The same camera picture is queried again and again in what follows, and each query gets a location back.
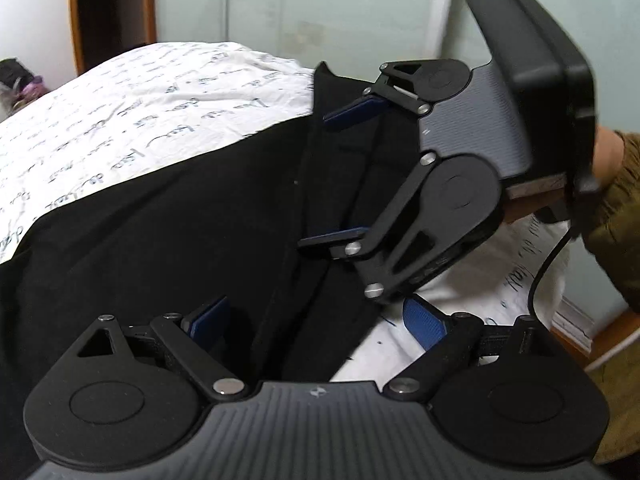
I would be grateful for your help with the white printed bed sheet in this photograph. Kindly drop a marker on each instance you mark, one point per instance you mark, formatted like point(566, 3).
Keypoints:
point(125, 110)

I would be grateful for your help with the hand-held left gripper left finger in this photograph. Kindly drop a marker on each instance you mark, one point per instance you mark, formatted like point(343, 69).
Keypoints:
point(210, 321)

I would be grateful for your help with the black pants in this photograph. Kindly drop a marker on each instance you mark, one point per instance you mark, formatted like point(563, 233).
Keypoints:
point(150, 240)

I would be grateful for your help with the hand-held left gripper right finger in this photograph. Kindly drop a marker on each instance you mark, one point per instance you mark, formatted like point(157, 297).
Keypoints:
point(425, 325)

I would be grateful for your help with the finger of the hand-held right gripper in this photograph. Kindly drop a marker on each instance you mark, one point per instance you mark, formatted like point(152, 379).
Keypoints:
point(335, 235)
point(352, 110)

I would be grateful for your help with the person's right forearm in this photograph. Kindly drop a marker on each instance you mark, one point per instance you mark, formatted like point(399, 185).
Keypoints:
point(612, 195)

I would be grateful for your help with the white wall pipe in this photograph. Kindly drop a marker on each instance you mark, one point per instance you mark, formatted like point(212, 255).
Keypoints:
point(448, 10)

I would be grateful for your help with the wooden door frame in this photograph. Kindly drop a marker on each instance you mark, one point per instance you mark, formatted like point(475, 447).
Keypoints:
point(75, 10)

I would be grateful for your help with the pile of household clutter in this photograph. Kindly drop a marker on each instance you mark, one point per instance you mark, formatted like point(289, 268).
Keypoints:
point(20, 85)

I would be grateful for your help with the person's olive garment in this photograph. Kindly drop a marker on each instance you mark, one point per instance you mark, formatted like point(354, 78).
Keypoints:
point(617, 400)

